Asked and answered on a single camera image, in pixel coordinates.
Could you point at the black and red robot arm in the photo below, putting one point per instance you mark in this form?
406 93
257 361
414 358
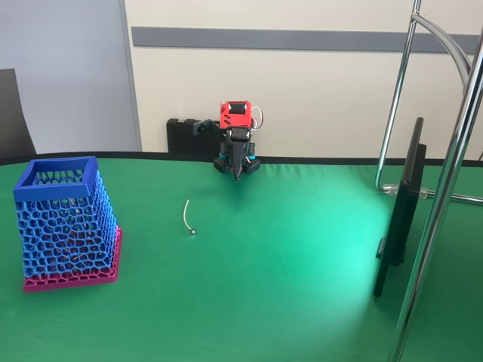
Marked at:
226 117

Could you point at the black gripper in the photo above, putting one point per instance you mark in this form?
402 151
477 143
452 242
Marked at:
238 148

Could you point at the small camera board with mount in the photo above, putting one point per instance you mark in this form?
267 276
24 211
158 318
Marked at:
202 127

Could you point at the black plastic case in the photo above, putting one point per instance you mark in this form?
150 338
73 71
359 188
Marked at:
181 137

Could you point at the blue and magenta mesh basket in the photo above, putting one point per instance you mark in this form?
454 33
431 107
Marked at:
64 241

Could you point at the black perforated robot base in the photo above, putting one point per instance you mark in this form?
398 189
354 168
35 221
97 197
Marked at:
253 165

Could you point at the green cloth with black edge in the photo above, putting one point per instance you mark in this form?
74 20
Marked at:
245 283

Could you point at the chrome tube stand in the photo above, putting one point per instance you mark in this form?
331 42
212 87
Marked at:
437 226

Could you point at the grey wall rail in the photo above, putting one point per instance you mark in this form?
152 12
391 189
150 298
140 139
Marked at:
264 38

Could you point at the clear plastic clamp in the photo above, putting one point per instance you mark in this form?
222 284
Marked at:
390 189

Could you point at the black flat light panel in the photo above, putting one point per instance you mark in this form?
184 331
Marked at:
400 226

